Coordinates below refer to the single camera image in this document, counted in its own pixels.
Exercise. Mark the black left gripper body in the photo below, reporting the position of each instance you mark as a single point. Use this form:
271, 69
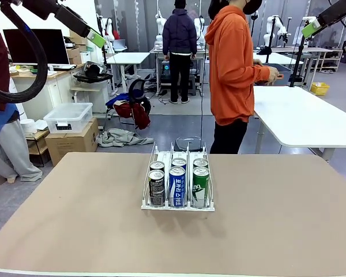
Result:
72, 21

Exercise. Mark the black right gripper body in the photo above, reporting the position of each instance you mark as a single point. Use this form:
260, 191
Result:
334, 13

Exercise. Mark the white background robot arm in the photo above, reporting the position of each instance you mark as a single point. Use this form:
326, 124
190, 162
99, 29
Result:
109, 29
201, 27
160, 23
269, 29

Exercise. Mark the orange right forearm sleeve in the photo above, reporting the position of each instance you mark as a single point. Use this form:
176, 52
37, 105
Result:
256, 74

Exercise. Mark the blue white beverage can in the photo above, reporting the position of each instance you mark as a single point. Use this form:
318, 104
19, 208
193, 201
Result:
178, 162
177, 190

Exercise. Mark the person right hand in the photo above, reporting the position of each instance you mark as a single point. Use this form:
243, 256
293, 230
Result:
273, 75

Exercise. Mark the person left hand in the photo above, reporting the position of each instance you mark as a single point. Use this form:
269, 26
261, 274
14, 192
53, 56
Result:
258, 61

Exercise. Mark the stacked cardboard boxes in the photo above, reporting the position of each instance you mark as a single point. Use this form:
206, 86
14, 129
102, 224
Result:
75, 52

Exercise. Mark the black computer monitor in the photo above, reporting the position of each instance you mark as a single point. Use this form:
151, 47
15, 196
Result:
54, 46

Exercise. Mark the white background table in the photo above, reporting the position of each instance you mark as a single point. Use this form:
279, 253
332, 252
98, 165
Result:
129, 57
276, 58

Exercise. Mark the black tripod stand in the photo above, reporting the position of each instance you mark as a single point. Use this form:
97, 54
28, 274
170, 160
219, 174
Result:
297, 63

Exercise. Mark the wooden shelf rack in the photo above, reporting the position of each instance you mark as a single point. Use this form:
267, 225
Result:
328, 60

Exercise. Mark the yellow plastic crate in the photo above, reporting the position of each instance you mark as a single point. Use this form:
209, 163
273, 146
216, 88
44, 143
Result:
320, 89

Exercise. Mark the black face mask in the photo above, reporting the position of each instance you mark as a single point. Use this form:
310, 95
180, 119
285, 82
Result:
252, 6

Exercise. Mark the white desk wooden top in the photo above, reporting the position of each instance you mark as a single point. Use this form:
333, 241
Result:
57, 89

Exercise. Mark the blue cloth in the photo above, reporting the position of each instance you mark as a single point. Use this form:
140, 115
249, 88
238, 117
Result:
116, 101

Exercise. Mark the black control box cart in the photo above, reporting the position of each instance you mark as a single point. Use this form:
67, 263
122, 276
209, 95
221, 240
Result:
165, 72

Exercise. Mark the person in dark jacket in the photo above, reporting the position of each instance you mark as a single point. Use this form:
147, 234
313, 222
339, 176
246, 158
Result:
179, 34

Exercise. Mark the clear plastic storage box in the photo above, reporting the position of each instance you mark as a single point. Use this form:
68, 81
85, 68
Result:
69, 116

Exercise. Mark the red cloth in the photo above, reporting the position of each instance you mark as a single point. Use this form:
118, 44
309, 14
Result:
139, 115

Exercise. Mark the large white table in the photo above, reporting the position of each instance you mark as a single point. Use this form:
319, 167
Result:
300, 115

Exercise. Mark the person in orange hoodie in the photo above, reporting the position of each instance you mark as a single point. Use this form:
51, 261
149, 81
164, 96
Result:
230, 72

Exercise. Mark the grey cloth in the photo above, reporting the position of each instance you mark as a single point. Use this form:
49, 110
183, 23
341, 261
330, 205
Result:
121, 138

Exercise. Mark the brown cardboard box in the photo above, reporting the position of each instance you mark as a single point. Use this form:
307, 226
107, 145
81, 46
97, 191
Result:
72, 144

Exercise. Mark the white paper roll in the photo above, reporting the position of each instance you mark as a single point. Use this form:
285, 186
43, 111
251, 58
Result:
28, 126

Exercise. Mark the small wooden side shelf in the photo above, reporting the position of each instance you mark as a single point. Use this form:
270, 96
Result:
39, 137

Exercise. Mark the person in grey trousers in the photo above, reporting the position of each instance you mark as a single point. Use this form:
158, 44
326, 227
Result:
8, 144

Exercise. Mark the round grey floor device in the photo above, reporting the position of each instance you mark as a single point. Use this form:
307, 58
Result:
190, 142

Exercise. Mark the black can silver lid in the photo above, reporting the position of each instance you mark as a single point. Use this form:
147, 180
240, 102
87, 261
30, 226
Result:
157, 166

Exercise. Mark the green can silver lid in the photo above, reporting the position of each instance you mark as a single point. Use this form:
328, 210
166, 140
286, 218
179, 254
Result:
201, 162

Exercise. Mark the black can white text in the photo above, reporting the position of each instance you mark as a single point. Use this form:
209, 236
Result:
156, 190

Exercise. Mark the green can white swoosh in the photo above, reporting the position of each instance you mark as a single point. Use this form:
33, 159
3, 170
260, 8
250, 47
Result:
201, 190

